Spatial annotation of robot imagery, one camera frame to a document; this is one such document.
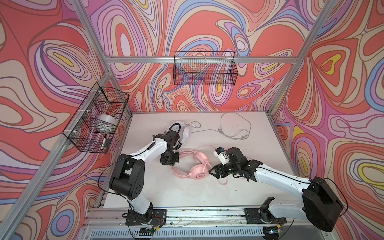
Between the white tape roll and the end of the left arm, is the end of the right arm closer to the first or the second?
the end of the left arm

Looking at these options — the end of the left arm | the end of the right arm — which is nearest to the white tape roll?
the end of the left arm

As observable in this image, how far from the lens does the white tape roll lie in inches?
27.8

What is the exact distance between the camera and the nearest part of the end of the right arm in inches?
24.0

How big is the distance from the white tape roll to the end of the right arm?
549 millimetres
